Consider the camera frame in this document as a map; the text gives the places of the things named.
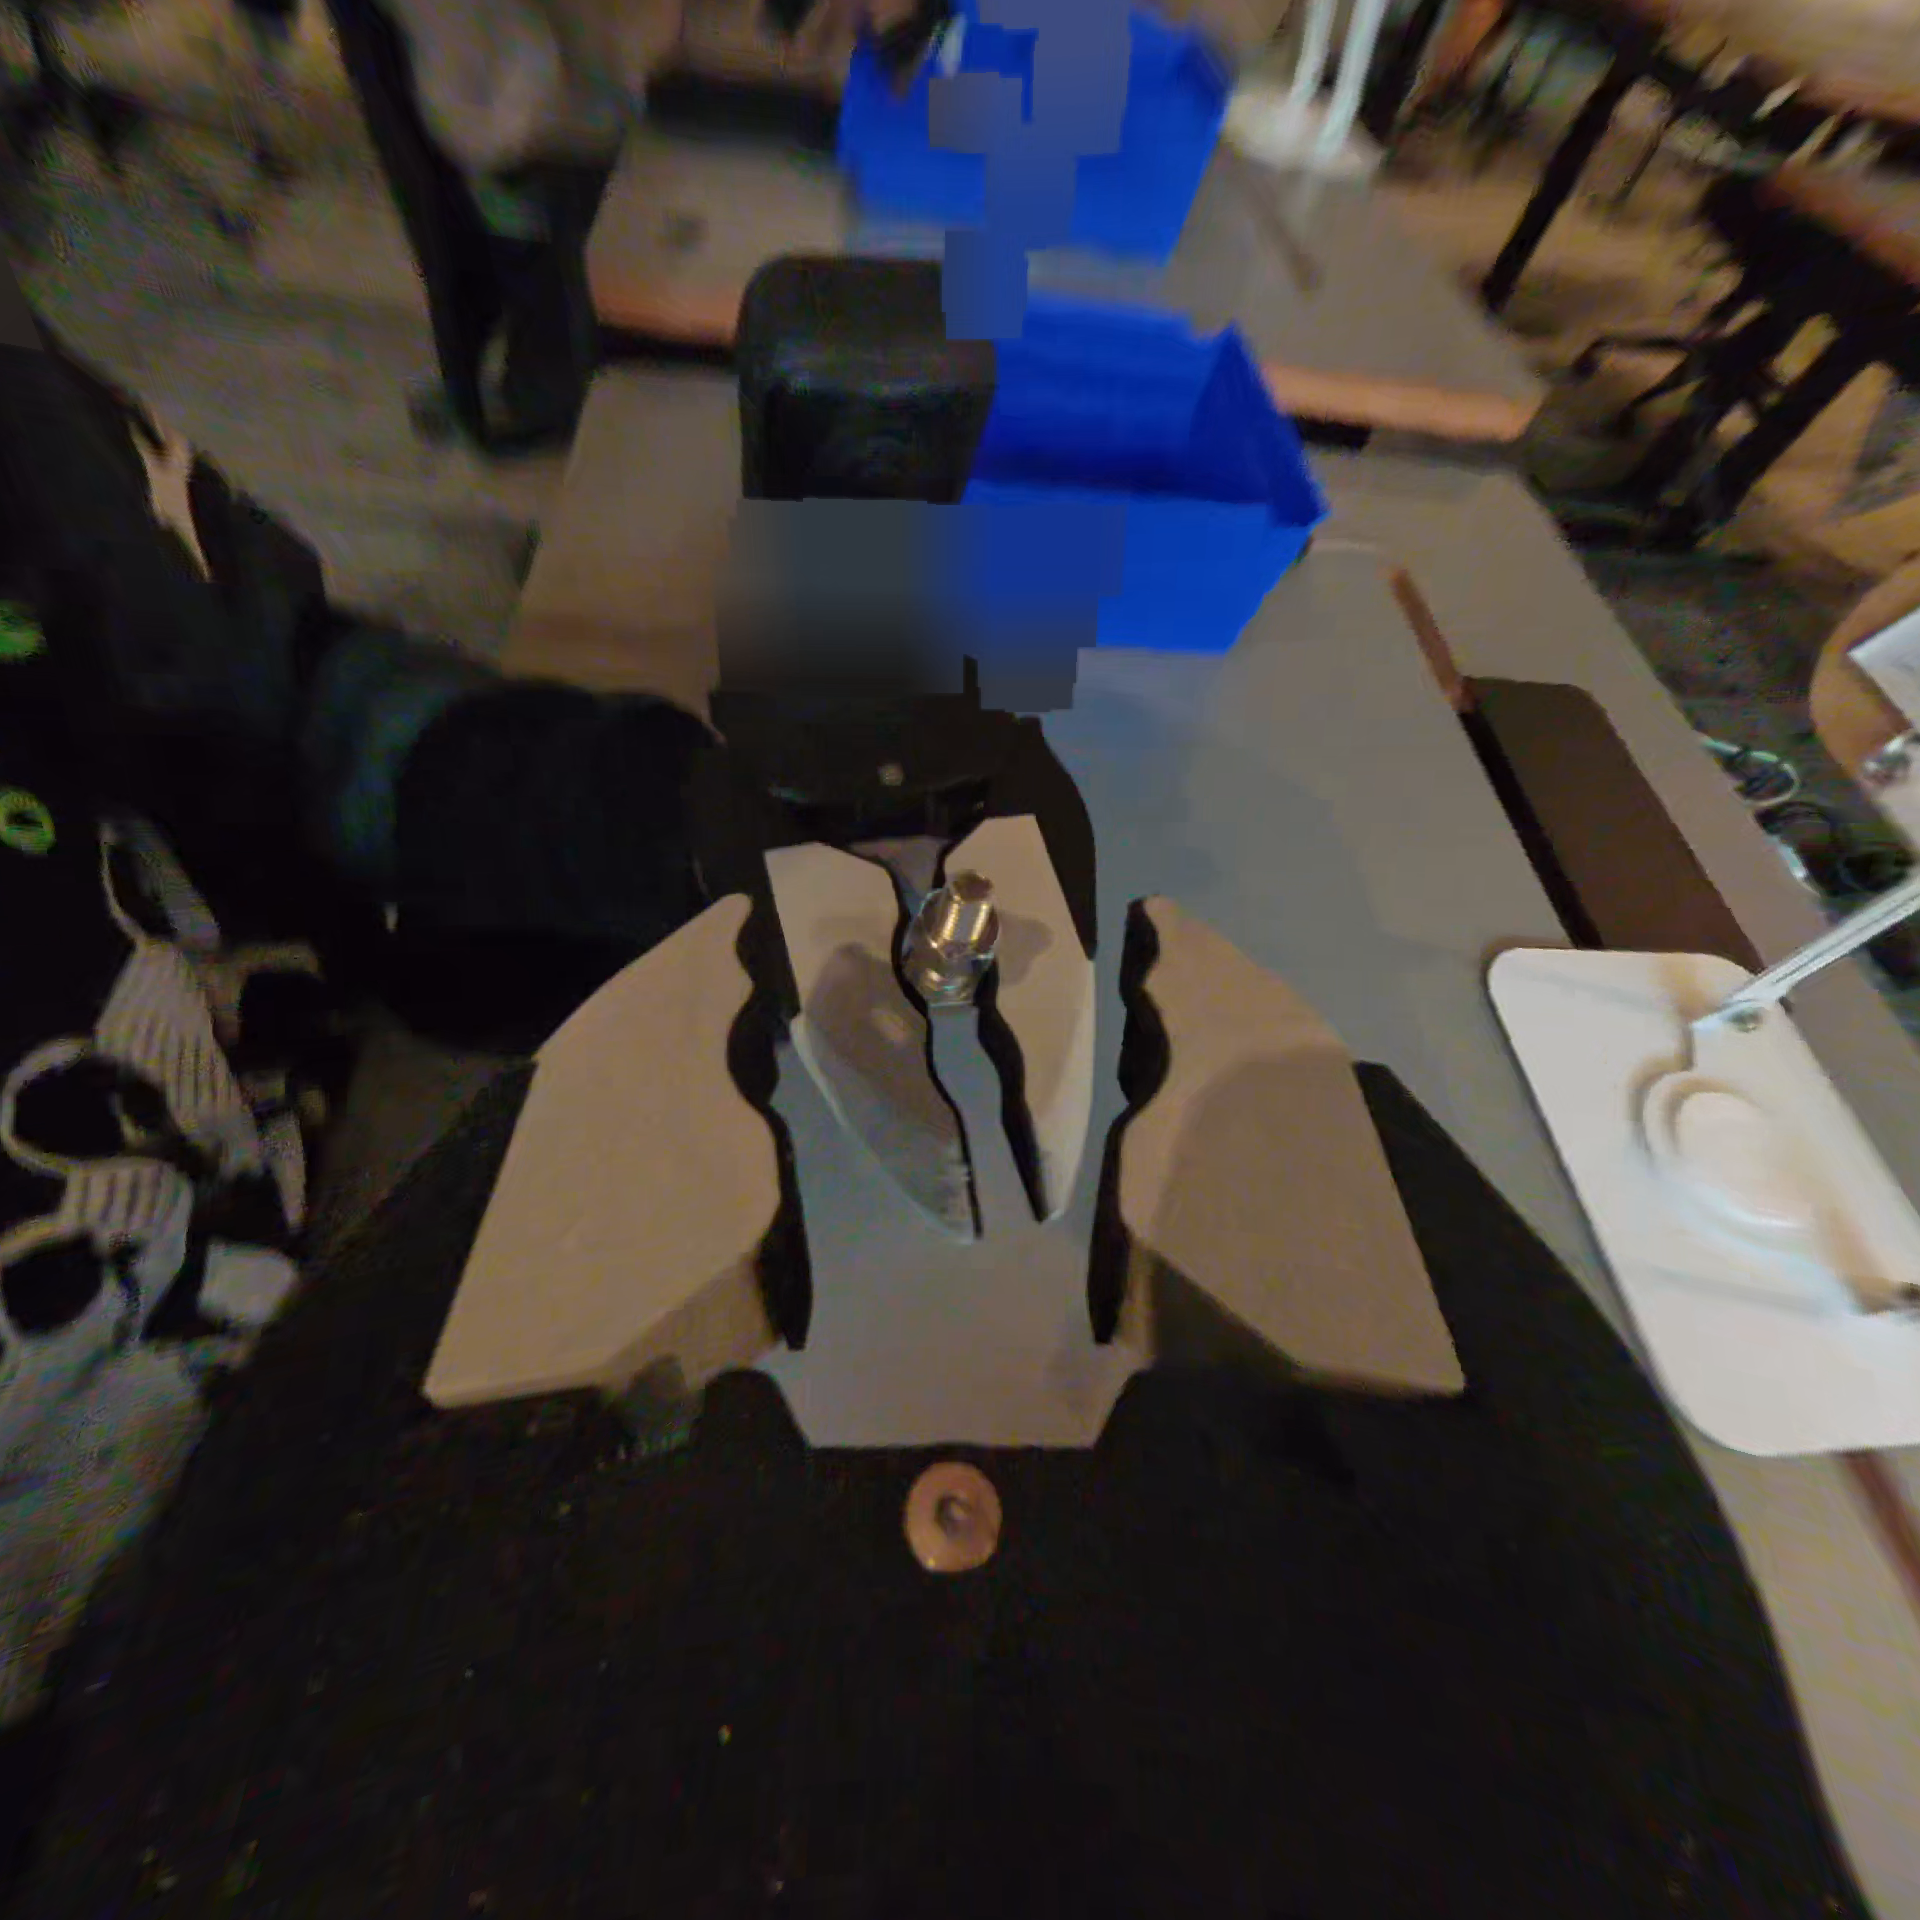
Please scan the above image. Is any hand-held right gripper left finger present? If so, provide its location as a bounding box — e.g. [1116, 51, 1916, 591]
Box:
[423, 891, 815, 1412]

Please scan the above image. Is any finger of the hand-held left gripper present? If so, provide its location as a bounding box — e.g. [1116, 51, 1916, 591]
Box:
[762, 839, 988, 1244]
[942, 815, 1100, 1226]

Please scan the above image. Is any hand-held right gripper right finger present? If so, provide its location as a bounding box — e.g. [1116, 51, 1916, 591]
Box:
[1084, 896, 1467, 1402]

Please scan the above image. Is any steel hex bolt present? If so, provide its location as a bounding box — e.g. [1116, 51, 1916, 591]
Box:
[900, 871, 1000, 1004]

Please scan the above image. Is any blue plastic bin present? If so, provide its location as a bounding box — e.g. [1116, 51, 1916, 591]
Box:
[837, 0, 1234, 271]
[960, 299, 1332, 656]

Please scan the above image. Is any person's left hand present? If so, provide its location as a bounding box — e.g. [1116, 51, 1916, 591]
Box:
[382, 681, 736, 1052]

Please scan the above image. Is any white plastic tray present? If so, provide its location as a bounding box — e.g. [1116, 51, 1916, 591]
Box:
[1485, 944, 1920, 1460]

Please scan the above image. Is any thin metal rod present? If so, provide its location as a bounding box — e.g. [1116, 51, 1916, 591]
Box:
[1692, 874, 1920, 1038]

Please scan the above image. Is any black patterned garment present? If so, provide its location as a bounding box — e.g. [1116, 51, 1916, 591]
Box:
[0, 346, 324, 1353]

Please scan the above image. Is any black chair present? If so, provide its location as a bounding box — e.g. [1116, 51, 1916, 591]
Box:
[1528, 152, 1920, 548]

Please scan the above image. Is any coiled cable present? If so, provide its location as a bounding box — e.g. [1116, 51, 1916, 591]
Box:
[1702, 737, 1920, 903]

